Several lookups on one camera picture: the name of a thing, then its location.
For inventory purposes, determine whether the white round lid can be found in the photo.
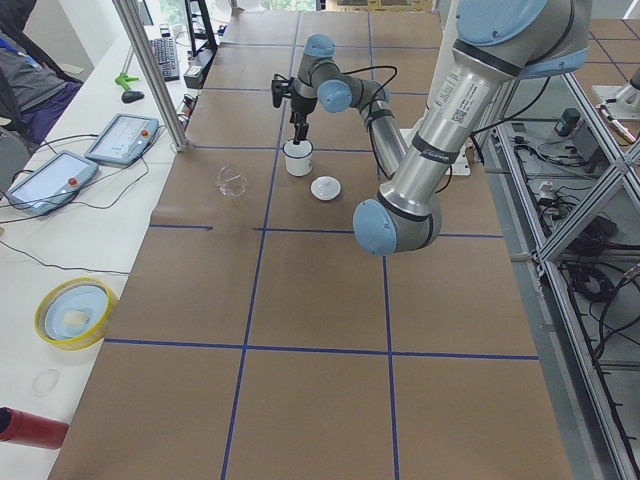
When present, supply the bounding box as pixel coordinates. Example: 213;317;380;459
310;176;342;202

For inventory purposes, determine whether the clear plastic funnel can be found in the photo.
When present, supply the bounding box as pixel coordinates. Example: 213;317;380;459
215;165;248;198

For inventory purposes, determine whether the white enamel cup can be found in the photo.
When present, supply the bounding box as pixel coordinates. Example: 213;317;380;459
282;139;313;177

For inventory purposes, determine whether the black keyboard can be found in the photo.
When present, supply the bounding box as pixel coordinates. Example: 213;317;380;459
148;37;180;81

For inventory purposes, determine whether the far teach pendant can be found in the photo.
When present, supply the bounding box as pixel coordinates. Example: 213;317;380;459
84;113;159;166

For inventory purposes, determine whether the teach pendant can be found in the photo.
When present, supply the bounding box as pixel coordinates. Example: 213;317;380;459
84;113;159;166
6;150;98;215

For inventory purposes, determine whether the black computer mouse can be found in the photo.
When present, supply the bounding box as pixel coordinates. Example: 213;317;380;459
121;90;144;104

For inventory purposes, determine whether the green clamp tool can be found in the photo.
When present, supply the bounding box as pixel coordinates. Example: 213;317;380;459
115;72;139;91

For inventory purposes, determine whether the near teach pendant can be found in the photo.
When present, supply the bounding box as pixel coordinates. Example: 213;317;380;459
6;150;98;215

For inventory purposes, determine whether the seated person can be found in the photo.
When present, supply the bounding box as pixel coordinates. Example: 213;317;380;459
1;1;83;145

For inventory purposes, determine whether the yellow tape roll with dish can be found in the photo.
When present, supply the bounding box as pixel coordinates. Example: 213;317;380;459
34;277;119;351

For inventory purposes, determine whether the clear round lid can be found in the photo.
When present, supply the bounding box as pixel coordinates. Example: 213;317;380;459
31;368;61;396

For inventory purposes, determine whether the red bottle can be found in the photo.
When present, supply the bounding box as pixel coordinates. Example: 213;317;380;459
1;407;69;450

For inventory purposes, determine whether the aluminium frame post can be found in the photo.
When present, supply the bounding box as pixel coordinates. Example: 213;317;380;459
112;0;187;152

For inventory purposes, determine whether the aluminium side frame rail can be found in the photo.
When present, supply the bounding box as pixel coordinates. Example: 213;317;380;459
473;62;639;479

